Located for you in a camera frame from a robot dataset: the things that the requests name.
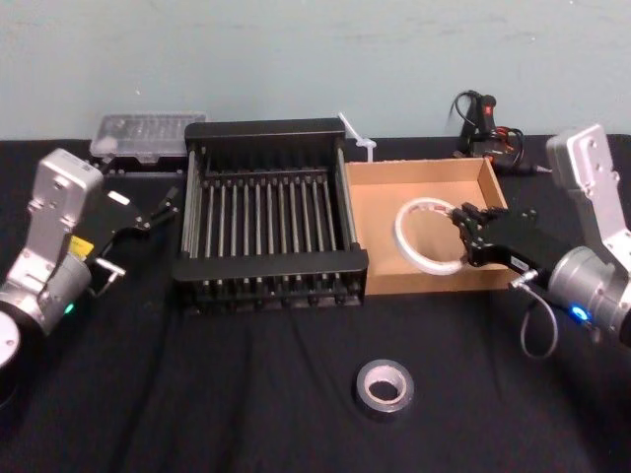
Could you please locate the clear plastic case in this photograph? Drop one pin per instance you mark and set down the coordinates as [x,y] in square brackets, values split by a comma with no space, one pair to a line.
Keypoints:
[148,130]

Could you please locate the white tape roll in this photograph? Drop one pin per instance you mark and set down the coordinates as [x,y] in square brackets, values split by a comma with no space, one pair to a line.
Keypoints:
[405,246]

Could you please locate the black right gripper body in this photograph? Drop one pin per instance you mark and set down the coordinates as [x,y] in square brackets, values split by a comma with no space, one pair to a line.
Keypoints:
[517,241]

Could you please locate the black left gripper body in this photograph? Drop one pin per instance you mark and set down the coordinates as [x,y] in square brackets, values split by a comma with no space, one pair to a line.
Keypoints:
[111,217]

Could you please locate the shallow brown cardboard tray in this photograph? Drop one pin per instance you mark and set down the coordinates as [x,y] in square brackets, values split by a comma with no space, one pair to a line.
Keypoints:
[394,281]

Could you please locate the silver tape roll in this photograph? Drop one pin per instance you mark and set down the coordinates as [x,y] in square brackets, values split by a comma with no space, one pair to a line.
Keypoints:
[367,394]

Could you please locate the black rack with steel bars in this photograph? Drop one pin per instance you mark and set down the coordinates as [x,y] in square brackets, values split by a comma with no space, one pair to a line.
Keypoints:
[268,266]

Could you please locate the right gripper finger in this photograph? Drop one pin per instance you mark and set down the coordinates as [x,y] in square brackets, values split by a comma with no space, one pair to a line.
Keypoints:
[475,249]
[473,217]

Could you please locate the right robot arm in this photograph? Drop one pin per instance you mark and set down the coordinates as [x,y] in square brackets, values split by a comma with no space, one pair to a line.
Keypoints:
[586,276]

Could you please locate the plain pale wall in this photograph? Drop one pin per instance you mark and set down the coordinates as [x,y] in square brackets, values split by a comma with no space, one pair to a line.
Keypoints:
[296,59]

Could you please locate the small white plastic piece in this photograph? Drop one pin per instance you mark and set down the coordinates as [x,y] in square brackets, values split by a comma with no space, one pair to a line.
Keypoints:
[364,145]

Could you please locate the black table cloth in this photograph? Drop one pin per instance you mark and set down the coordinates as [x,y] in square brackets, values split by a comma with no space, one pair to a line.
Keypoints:
[246,394]

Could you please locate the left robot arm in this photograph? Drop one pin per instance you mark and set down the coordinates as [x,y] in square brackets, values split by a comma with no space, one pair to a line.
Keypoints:
[49,197]

